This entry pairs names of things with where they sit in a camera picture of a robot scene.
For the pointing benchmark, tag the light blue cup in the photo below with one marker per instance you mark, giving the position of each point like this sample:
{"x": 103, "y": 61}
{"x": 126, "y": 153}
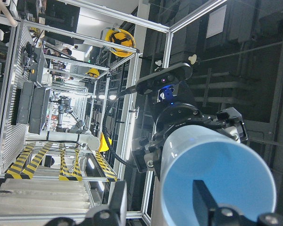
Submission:
{"x": 235, "y": 175}

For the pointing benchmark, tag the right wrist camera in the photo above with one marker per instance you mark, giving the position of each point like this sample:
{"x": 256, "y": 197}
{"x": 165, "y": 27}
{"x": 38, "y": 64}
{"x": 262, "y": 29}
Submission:
{"x": 163, "y": 78}

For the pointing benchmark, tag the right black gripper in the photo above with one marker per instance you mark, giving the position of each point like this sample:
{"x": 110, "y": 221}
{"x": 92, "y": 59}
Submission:
{"x": 171, "y": 108}

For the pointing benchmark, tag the yellow hard hat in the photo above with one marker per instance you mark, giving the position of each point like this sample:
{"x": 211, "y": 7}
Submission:
{"x": 120, "y": 37}
{"x": 92, "y": 72}

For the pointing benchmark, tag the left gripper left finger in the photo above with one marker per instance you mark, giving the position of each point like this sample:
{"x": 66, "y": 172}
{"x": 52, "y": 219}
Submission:
{"x": 113, "y": 213}

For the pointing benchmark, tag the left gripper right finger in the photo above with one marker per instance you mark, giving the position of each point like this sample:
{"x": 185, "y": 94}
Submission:
{"x": 207, "y": 211}

